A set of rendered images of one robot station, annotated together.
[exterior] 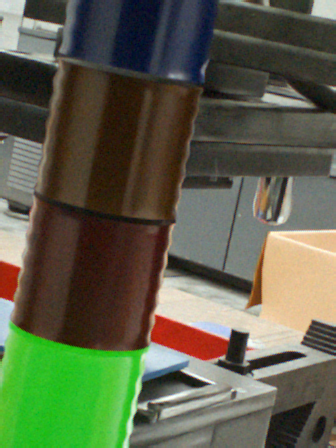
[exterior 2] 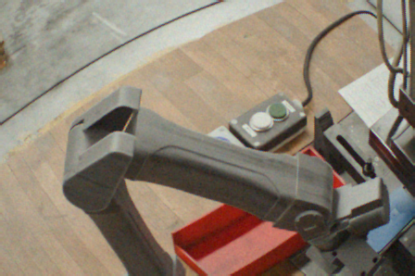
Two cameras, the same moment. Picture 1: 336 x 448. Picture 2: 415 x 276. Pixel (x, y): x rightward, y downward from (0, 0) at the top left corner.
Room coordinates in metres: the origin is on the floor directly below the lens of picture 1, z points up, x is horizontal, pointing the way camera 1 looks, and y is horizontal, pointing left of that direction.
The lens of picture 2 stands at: (0.54, 0.93, 2.17)
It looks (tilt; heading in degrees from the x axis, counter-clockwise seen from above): 48 degrees down; 296
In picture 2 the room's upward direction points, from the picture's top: 4 degrees counter-clockwise
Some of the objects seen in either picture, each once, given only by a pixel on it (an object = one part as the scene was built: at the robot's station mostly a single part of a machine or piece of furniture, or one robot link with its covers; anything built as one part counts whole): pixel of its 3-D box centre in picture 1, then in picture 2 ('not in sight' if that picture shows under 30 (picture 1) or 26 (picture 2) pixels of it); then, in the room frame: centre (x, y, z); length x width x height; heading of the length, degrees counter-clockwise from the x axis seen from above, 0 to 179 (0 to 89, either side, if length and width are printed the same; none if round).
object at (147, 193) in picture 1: (118, 138); not in sight; (0.33, 0.02, 1.14); 0.04 x 0.04 x 0.03
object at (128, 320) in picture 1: (93, 268); not in sight; (0.33, 0.02, 1.10); 0.04 x 0.04 x 0.03
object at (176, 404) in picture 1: (186, 419); not in sight; (0.61, -0.02, 0.98); 0.07 x 0.01 x 0.03; 150
